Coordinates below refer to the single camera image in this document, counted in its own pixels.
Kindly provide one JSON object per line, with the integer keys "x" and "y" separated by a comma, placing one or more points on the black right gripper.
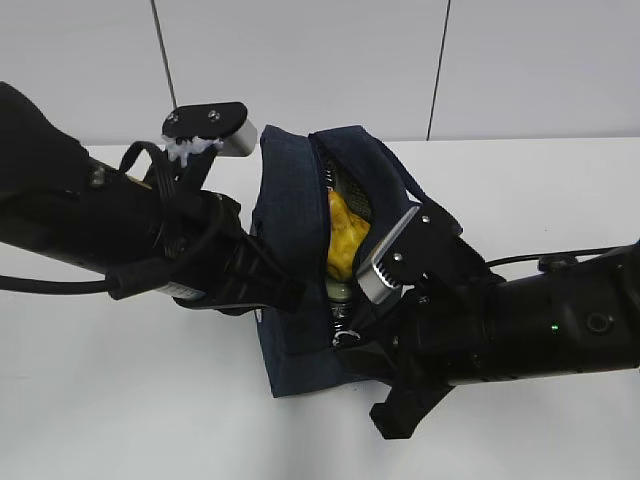
{"x": 431, "y": 345}

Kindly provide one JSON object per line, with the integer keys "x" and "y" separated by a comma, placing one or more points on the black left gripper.
{"x": 237, "y": 271}

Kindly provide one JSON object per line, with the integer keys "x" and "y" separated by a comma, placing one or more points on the yellow pear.
{"x": 347, "y": 233}

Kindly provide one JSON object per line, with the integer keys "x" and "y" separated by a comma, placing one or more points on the dark blue zippered lunch bag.
{"x": 292, "y": 216}

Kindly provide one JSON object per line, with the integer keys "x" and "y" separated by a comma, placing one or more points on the glass container with green lid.
{"x": 338, "y": 293}

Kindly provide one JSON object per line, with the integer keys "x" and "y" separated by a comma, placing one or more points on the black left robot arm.
{"x": 144, "y": 225}

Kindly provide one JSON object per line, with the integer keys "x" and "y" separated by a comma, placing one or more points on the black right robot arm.
{"x": 575, "y": 317}

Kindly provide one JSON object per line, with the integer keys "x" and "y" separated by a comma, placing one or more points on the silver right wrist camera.
{"x": 424, "y": 244}

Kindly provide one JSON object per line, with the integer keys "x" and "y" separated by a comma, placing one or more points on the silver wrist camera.
{"x": 424, "y": 244}
{"x": 227, "y": 122}

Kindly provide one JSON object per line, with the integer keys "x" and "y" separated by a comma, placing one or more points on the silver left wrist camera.
{"x": 227, "y": 122}

